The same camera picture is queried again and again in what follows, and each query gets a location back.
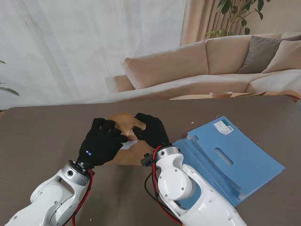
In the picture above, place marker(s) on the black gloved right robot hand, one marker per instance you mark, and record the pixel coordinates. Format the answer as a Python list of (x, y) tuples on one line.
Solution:
[(155, 131)]

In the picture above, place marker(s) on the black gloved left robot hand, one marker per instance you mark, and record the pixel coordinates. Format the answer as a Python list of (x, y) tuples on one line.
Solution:
[(101, 146)]

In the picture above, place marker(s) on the white letter paper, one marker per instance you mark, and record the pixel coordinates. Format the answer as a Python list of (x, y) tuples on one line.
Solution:
[(129, 144)]

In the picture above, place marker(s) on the brown kraft paper envelope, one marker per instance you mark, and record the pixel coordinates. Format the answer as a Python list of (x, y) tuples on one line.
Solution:
[(131, 157)]

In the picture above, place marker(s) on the blue plastic file folder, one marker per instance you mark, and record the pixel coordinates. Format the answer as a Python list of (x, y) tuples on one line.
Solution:
[(235, 160)]

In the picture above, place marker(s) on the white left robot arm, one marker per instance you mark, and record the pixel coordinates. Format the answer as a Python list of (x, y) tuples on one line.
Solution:
[(51, 197)]

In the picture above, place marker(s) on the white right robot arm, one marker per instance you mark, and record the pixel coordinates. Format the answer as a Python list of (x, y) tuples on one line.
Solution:
[(174, 186)]

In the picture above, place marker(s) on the low wooden coffee table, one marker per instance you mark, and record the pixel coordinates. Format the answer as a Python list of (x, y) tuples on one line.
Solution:
[(195, 97)]

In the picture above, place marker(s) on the beige fabric sofa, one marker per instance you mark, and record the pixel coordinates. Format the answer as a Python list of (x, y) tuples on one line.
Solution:
[(169, 68)]

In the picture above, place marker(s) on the round wooden bowl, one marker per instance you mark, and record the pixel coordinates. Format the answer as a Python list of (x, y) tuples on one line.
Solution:
[(221, 94)]

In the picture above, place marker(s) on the white sheer curtain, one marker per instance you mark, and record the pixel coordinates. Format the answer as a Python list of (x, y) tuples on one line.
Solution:
[(89, 47)]

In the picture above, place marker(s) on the small green plant leaves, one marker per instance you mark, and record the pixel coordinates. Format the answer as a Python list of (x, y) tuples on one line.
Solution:
[(9, 90)]

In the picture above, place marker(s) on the beige pleated curtain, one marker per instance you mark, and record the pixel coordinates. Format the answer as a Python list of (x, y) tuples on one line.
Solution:
[(200, 21)]

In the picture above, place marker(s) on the grey sofa cushion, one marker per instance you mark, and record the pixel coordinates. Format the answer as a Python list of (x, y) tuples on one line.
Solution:
[(258, 54)]

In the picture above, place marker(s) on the tall green leafy houseplant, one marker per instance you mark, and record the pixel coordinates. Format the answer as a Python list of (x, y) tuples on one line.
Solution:
[(235, 14)]

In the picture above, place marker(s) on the beige sofa cushion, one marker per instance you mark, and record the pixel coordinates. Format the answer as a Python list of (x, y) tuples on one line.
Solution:
[(284, 58)]

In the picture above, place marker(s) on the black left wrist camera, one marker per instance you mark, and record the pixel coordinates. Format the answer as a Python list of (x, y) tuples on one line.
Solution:
[(92, 172)]

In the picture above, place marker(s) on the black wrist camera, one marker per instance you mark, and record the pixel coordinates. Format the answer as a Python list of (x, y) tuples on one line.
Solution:
[(92, 172), (147, 160)]

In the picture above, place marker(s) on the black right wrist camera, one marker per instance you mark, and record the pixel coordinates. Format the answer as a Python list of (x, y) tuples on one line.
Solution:
[(147, 160)]

